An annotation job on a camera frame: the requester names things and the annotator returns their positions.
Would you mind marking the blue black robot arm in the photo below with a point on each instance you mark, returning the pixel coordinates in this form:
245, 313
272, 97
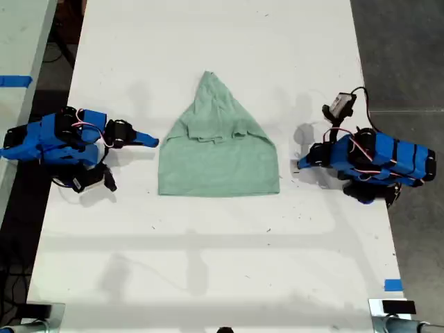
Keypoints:
52, 137
392, 156

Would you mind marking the small black box on bracket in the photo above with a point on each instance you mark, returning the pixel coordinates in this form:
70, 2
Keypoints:
398, 307
41, 310

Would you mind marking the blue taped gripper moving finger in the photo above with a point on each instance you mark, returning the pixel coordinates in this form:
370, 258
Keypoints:
144, 143
305, 166

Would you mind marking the short black camera stalk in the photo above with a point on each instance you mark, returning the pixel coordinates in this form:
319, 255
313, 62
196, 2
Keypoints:
334, 121
110, 178

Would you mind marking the black camera box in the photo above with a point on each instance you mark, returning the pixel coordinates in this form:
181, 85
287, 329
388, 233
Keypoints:
342, 103
86, 181

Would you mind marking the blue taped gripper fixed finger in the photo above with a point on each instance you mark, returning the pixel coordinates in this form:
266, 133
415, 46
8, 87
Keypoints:
305, 159
145, 137

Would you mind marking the short blue tape strip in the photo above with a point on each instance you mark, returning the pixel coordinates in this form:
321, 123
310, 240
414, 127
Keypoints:
393, 285

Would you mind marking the long blue tape strip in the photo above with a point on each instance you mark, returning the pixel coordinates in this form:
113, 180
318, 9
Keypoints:
15, 80

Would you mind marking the grey metal tube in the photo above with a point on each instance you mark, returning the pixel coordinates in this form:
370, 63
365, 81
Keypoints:
27, 327
399, 326

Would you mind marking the pale grey side table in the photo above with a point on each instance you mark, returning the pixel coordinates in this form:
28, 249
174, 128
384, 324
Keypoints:
21, 52

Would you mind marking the pale green t-shirt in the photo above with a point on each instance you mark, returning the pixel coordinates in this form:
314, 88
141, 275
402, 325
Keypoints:
218, 163

